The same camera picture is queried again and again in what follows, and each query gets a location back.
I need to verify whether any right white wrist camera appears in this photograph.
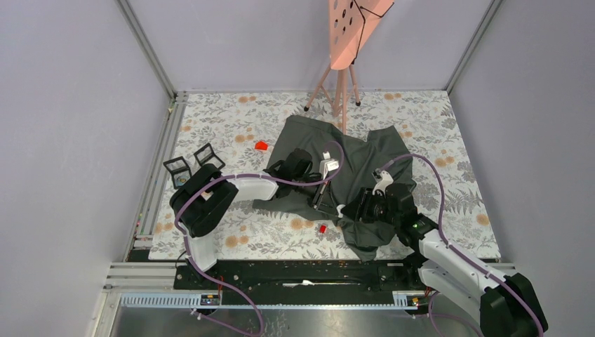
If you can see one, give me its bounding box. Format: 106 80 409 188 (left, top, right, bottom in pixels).
373 168 394 195

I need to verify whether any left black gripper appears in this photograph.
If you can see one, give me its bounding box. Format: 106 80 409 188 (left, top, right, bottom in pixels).
292 175 339 218

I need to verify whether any round brooch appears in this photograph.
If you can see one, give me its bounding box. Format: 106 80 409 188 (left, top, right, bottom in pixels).
336 204 345 218

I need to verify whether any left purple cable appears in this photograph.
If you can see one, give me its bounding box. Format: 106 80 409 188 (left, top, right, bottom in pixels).
174 140 346 337

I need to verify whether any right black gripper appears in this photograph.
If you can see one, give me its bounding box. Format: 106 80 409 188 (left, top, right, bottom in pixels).
340 187 400 227

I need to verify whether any black frame display box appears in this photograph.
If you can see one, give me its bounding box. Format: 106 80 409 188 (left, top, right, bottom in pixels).
163 156 192 190
193 143 226 170

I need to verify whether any dark grey t-shirt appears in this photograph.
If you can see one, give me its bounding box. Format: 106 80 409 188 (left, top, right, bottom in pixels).
253 116 408 262

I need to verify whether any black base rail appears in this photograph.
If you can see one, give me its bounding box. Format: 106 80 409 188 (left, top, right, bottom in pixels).
173 260 433 310

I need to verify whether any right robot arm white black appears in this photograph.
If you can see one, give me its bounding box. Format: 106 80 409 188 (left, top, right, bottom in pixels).
339 183 549 336

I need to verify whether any red house-shaped toy block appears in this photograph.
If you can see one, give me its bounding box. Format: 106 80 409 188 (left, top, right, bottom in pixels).
255 141 268 151

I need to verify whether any pink music stand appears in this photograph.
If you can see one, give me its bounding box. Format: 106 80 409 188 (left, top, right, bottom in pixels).
303 0 394 134

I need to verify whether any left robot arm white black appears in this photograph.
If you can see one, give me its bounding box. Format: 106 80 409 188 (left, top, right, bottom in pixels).
170 148 345 289

